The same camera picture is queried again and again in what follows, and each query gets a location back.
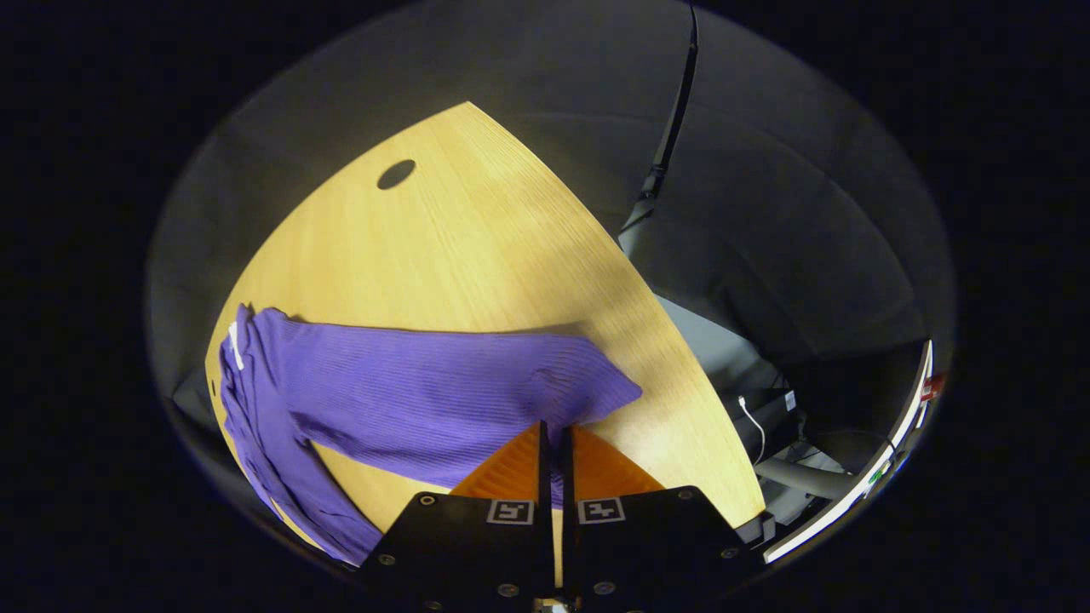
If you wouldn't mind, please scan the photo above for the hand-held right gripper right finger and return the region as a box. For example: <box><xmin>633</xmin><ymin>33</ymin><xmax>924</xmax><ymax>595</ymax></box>
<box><xmin>559</xmin><ymin>423</ymin><xmax>769</xmax><ymax>613</ymax></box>

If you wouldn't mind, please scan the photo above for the white cable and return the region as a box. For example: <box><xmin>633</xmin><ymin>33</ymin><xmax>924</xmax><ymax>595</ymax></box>
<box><xmin>737</xmin><ymin>395</ymin><xmax>767</xmax><ymax>467</ymax></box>

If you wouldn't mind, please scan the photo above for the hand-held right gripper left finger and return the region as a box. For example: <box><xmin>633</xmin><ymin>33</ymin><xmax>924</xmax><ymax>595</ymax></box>
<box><xmin>358</xmin><ymin>421</ymin><xmax>556</xmax><ymax>613</ymax></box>

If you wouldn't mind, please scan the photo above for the black power box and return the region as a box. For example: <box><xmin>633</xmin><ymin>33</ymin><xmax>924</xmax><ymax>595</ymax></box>
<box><xmin>732</xmin><ymin>387</ymin><xmax>801</xmax><ymax>452</ymax></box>

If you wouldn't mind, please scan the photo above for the black stand pole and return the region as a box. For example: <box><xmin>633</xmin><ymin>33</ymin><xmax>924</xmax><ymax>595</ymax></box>
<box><xmin>617</xmin><ymin>4</ymin><xmax>701</xmax><ymax>256</ymax></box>

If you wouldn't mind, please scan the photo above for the purple knit cardigan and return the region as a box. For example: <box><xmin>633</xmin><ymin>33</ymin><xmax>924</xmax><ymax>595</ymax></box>
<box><xmin>219</xmin><ymin>304</ymin><xmax>644</xmax><ymax>567</ymax></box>

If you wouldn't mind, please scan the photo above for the white panel edge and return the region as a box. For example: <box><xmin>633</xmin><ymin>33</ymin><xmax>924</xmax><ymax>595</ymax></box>
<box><xmin>764</xmin><ymin>339</ymin><xmax>935</xmax><ymax>564</ymax></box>

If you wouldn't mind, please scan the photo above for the gray table leg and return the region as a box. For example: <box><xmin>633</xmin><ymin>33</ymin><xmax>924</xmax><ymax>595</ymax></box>
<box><xmin>754</xmin><ymin>458</ymin><xmax>852</xmax><ymax>501</ymax></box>

